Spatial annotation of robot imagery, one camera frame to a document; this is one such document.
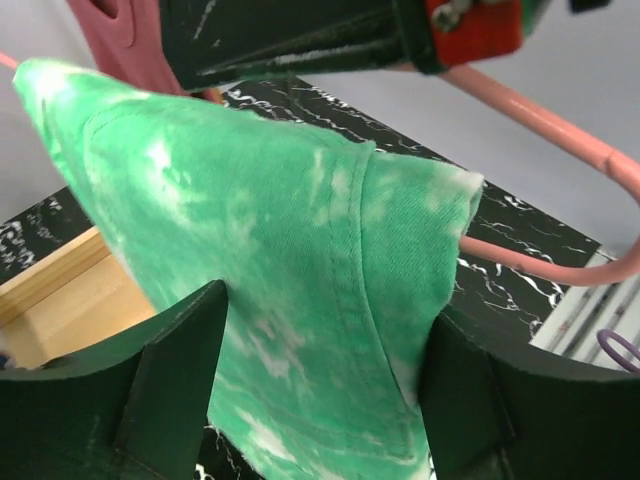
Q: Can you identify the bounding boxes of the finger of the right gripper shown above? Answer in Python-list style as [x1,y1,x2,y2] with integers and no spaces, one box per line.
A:
[159,0,443,91]

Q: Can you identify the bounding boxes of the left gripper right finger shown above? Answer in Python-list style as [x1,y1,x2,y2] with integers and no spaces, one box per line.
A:
[419,308,639,480]

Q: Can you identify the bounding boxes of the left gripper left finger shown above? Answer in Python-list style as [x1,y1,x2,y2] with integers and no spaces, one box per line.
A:
[1,281,228,479]

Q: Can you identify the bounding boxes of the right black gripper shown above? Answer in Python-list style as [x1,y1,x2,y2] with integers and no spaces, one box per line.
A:
[424,0,549,67]

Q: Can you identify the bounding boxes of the pink wire hanger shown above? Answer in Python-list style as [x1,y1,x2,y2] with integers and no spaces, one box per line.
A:
[0,49,640,289]

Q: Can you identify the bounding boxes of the green tie-dye trousers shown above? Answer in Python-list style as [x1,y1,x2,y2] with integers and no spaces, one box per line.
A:
[13,59,484,479]

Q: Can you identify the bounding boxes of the wooden clothes rack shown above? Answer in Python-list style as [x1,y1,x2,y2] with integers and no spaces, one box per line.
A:
[1,227,155,368]

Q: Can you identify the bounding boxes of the aluminium mounting rail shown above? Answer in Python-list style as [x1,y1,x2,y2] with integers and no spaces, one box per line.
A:
[530,275,639,371]

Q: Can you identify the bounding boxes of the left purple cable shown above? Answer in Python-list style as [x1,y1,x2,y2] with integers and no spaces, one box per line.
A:
[597,329,640,374]

